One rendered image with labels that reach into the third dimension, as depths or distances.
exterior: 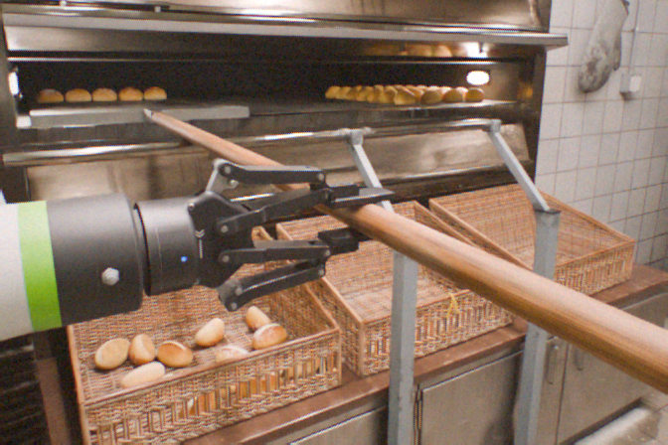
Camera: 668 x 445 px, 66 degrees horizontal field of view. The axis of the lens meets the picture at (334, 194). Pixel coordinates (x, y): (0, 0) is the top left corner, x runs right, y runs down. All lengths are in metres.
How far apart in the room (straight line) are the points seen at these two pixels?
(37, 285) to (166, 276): 0.08
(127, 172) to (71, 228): 1.08
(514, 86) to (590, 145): 0.52
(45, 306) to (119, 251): 0.06
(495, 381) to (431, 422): 0.24
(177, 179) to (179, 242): 1.09
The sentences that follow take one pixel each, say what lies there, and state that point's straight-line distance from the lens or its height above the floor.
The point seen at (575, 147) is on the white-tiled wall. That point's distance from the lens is 2.55.
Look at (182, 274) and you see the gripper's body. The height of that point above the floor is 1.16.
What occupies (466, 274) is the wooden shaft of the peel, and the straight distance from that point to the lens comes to 0.38.
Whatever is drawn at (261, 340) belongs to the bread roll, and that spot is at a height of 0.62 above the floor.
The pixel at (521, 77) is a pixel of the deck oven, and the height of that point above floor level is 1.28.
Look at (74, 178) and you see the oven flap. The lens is 1.45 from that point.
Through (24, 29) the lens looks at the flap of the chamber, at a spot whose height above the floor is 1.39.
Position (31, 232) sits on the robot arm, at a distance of 0.39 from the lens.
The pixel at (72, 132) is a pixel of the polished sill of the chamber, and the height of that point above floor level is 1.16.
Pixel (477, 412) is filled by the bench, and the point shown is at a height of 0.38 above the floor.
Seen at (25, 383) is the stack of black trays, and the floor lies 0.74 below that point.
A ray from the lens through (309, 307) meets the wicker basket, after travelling 1.33.
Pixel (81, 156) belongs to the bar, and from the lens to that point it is 1.05.
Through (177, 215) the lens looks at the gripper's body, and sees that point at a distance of 0.41.
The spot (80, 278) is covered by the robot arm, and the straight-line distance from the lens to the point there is 0.38.
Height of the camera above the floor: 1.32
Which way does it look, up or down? 14 degrees down
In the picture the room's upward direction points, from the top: straight up
